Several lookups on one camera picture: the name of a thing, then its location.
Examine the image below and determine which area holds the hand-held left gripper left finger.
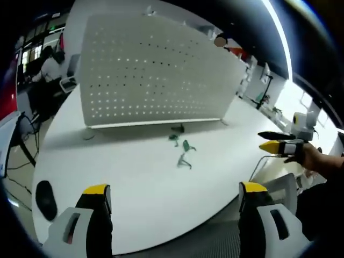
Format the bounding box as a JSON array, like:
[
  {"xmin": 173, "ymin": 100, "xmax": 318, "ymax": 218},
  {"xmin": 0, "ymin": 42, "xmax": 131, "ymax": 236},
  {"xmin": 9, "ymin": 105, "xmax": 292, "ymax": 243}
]
[{"xmin": 42, "ymin": 183, "xmax": 114, "ymax": 258}]

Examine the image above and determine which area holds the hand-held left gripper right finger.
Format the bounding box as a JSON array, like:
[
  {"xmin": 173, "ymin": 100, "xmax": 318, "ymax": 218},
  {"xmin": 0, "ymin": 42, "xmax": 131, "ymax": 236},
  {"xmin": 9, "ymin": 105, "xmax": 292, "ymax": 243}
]
[{"xmin": 238, "ymin": 181, "xmax": 314, "ymax": 258}]

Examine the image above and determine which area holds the white mesh office chair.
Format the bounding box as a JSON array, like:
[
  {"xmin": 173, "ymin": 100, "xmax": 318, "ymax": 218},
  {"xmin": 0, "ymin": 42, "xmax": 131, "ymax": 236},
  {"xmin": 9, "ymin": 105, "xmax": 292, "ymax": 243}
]
[{"xmin": 256, "ymin": 173, "xmax": 299, "ymax": 217}]

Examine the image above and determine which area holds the person's right hand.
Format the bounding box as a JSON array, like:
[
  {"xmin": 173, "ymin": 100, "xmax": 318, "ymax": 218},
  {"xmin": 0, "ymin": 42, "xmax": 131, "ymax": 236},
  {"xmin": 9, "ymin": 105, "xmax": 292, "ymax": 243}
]
[{"xmin": 284, "ymin": 141, "xmax": 325, "ymax": 173}]

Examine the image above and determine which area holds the black kick scooter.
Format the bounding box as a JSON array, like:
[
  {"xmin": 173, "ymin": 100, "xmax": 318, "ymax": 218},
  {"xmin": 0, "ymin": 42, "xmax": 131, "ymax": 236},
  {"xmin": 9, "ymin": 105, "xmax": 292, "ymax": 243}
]
[{"xmin": 251, "ymin": 74, "xmax": 274, "ymax": 110}]

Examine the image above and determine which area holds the person's dark clothing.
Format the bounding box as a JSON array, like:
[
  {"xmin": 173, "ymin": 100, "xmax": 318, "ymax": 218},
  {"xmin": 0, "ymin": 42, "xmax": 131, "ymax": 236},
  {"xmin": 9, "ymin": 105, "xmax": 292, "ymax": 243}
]
[{"xmin": 295, "ymin": 180, "xmax": 344, "ymax": 242}]

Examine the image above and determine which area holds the black oval mouse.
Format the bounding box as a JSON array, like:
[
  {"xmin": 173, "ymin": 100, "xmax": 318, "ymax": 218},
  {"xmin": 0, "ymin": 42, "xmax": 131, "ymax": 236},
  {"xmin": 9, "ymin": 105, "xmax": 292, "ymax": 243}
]
[{"xmin": 35, "ymin": 180, "xmax": 58, "ymax": 221}]

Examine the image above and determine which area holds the white perforated mounting plate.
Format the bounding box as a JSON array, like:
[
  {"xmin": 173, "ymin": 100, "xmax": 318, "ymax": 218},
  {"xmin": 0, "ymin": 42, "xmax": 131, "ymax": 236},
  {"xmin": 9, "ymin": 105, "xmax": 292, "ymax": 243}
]
[{"xmin": 78, "ymin": 12, "xmax": 247, "ymax": 130}]

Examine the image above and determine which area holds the black floor cable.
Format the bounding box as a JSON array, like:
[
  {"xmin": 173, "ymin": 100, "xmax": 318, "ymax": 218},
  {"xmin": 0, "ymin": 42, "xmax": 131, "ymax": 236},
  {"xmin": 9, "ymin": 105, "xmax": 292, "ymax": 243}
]
[{"xmin": 5, "ymin": 115, "xmax": 41, "ymax": 212}]

